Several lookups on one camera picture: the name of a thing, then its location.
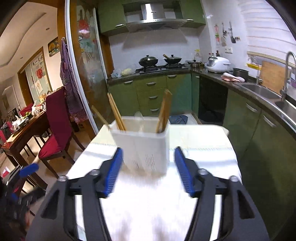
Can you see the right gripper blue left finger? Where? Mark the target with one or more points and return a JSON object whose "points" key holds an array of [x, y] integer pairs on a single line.
{"points": [[108, 173]]}

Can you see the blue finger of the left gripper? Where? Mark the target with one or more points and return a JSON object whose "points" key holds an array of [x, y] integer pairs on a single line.
{"points": [[28, 170]]}

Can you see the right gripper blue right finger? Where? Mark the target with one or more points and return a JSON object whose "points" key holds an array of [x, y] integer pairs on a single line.
{"points": [[188, 171]]}

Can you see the chopsticks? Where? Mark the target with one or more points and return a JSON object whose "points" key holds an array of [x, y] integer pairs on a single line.
{"points": [[116, 113], [164, 112]]}

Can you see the long light wooden chopstick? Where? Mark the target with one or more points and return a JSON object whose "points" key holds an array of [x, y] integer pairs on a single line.
{"points": [[103, 120]]}

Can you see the green lower kitchen cabinets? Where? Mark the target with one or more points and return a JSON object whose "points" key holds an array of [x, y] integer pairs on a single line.
{"points": [[262, 138]]}

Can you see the steel kitchen sink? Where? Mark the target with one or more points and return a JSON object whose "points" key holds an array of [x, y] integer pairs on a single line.
{"points": [[285, 107]]}

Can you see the dark wooden dining table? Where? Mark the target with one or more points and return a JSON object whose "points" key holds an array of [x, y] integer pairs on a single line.
{"points": [[36, 125]]}

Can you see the red upholstered dining chair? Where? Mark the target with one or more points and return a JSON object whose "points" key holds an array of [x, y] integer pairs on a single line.
{"points": [[58, 142]]}

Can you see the white plastic utensil holder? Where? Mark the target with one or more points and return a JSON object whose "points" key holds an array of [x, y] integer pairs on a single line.
{"points": [[143, 148]]}

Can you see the blue cloth on floor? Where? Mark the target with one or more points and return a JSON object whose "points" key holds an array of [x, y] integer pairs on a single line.
{"points": [[178, 119]]}

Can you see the purple checked apron hanging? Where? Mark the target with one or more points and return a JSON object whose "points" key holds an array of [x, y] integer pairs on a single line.
{"points": [[74, 103]]}

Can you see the plastic bag on counter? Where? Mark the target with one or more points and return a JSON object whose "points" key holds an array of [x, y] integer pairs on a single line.
{"points": [[122, 72]]}

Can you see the pink dish cloth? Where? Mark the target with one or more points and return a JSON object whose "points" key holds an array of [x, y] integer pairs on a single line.
{"points": [[231, 78]]}

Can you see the gas stove top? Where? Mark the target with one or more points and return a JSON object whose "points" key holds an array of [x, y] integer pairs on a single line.
{"points": [[161, 68]]}

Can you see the small steel pot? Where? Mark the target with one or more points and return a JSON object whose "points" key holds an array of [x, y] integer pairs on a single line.
{"points": [[196, 64]]}

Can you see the white rice cooker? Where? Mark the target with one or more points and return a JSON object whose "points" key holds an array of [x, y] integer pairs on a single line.
{"points": [[218, 65]]}

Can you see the black pot on counter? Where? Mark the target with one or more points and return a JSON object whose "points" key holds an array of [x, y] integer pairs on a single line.
{"points": [[238, 72]]}

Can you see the black wok right burner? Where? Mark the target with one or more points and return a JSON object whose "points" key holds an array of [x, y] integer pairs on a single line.
{"points": [[172, 59]]}

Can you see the black wok burner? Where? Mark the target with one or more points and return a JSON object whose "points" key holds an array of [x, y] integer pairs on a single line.
{"points": [[148, 61], [172, 59]]}

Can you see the black wok left burner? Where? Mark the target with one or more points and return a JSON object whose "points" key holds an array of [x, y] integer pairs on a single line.
{"points": [[148, 61]]}

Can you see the chrome sink faucet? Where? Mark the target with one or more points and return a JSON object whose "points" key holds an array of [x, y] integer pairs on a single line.
{"points": [[284, 89]]}

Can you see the yellow sink rack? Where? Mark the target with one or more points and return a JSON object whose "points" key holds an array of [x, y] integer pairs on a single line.
{"points": [[253, 63]]}

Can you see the wooden cutting board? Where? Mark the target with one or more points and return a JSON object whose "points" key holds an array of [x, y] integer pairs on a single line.
{"points": [[272, 76]]}

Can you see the steel range hood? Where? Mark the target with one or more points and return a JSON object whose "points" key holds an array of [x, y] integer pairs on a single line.
{"points": [[153, 15]]}

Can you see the white window blind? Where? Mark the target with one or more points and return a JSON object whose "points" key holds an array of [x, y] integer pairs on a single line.
{"points": [[266, 32]]}

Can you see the framed wall picture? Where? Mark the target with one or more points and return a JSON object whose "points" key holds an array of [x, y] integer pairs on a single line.
{"points": [[53, 47]]}

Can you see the hanging kitchen utensils on wall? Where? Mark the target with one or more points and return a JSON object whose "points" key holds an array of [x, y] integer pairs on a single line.
{"points": [[221, 39]]}

